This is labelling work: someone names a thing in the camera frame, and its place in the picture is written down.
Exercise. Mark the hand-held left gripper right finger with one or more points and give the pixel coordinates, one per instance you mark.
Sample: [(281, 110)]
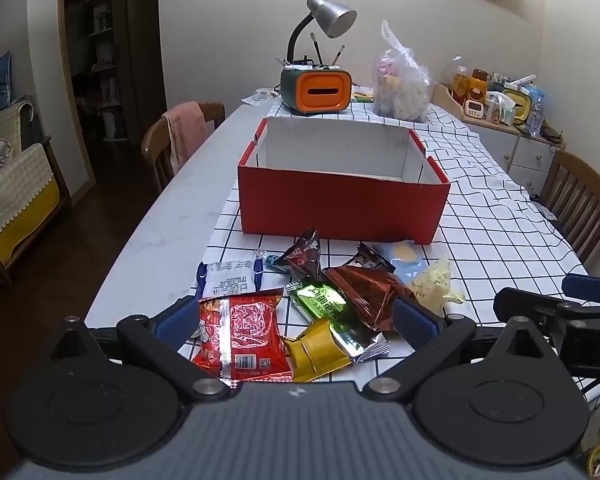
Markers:
[(414, 321)]

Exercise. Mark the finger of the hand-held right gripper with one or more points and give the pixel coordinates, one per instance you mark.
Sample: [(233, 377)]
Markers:
[(592, 289), (525, 302)]

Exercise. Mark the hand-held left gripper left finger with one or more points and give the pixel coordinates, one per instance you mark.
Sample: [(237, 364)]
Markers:
[(177, 319)]

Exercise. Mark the pale yellow snack packet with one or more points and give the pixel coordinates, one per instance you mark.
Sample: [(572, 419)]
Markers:
[(437, 282)]

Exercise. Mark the reddish brown foil snack packet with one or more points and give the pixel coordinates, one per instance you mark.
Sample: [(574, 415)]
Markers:
[(365, 295)]

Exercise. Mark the light blue snack packet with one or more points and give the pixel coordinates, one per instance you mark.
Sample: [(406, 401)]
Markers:
[(405, 260)]

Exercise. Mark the white and blue snack packet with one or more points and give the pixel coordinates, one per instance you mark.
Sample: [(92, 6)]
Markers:
[(227, 277)]

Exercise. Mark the red snack packet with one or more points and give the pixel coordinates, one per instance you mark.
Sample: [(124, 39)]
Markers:
[(245, 335)]

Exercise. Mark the black snack packet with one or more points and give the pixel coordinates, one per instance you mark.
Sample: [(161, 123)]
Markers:
[(367, 259)]

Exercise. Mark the green snack packet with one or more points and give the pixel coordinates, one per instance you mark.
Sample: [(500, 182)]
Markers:
[(325, 310)]

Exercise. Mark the gold snack packet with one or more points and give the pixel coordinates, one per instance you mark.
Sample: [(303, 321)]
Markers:
[(317, 352)]

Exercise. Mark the dark brown triangular snack packet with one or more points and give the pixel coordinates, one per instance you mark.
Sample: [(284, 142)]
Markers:
[(304, 257)]

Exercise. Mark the red cardboard box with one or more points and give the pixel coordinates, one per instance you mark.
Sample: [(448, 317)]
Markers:
[(340, 205)]

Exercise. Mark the wooden chair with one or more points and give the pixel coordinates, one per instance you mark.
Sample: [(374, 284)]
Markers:
[(580, 200), (155, 150)]

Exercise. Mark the white checkered tablecloth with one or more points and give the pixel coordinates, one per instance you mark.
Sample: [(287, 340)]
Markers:
[(480, 220)]

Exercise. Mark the small teal candy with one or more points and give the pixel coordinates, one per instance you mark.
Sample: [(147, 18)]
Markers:
[(276, 262)]

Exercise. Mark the white cabinet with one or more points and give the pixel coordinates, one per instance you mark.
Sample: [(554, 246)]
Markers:
[(505, 152)]

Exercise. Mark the clear water bottle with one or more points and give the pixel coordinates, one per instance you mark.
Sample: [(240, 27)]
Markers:
[(536, 112)]

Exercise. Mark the pink towel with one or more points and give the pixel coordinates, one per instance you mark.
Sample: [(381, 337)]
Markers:
[(187, 132)]

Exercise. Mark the yellow storage box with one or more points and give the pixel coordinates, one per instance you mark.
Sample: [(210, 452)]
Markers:
[(517, 107)]

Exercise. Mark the white kitchen timer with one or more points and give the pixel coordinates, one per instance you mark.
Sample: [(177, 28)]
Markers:
[(473, 110)]

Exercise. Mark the sofa with cream cover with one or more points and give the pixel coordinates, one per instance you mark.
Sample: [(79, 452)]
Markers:
[(20, 190)]

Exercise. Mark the wooden desktop rack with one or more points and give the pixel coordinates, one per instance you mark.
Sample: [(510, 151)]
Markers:
[(445, 100)]

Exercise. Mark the orange bottle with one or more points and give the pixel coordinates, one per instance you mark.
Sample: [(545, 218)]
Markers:
[(477, 87)]

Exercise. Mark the yellow drink bottle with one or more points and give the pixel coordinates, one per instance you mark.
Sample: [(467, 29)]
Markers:
[(460, 85)]

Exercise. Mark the clear plastic bag of food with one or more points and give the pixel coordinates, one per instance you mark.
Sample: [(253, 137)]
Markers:
[(402, 87)]

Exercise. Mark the green and orange desk organizer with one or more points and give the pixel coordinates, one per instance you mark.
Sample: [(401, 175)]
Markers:
[(320, 92)]

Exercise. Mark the paint brush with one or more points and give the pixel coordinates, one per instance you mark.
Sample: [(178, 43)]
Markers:
[(316, 50), (338, 56)]

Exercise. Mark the dark bookshelf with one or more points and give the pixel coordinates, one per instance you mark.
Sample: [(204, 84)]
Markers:
[(97, 50)]

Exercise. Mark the grey desk lamp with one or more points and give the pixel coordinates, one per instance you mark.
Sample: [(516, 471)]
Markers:
[(330, 15)]

